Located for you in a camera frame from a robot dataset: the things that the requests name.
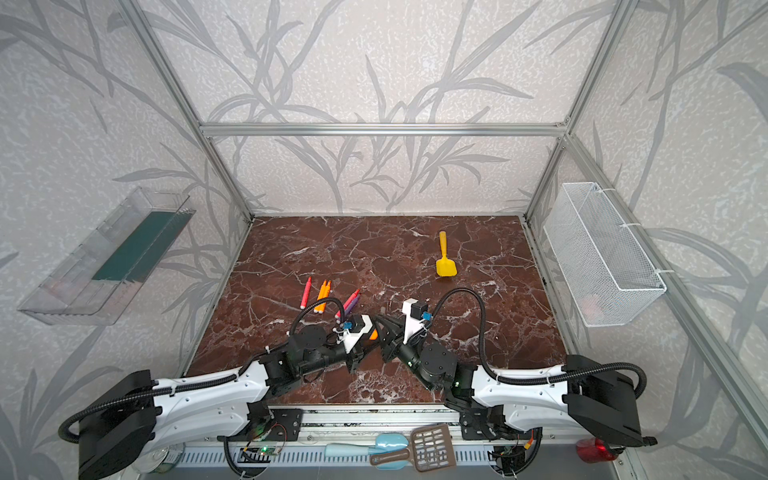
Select yellow plastic scoop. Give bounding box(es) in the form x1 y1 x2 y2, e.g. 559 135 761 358
435 231 457 278

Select brown slotted litter scoop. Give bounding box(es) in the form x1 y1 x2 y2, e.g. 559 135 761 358
369 423 457 473

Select orange highlighter left of pair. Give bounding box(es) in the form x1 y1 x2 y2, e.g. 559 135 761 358
313 281 328 314

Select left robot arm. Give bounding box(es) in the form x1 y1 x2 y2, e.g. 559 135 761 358
58 323 377 479

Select orange highlighter of pair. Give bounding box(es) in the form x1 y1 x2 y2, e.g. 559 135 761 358
315 280 332 314
313 281 328 314

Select red bottle black nozzle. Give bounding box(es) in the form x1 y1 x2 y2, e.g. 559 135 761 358
576 437 623 464

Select orange highlighter right of pair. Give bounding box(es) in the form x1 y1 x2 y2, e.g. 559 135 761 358
315 280 332 314

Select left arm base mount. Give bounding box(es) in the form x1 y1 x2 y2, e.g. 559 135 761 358
237 402 304 442

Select clear plastic wall tray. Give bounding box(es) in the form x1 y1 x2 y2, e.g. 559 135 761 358
18 187 196 326

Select pink highlighter far left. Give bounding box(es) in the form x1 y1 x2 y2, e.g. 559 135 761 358
300 276 313 310

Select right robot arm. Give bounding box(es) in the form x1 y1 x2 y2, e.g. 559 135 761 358
370 287 658 449

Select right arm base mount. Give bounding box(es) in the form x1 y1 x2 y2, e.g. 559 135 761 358
459 404 542 441

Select light blue brush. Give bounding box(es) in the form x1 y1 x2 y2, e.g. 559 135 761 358
324 433 409 458

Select white wire basket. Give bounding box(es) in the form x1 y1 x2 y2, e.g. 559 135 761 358
544 182 667 328

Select silver tape roll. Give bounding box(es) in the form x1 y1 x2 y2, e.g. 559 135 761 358
132 443 185 474

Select aluminium front rail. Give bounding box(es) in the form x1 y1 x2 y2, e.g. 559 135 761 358
122 403 628 448

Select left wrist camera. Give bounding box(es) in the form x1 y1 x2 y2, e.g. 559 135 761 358
340 315 373 354

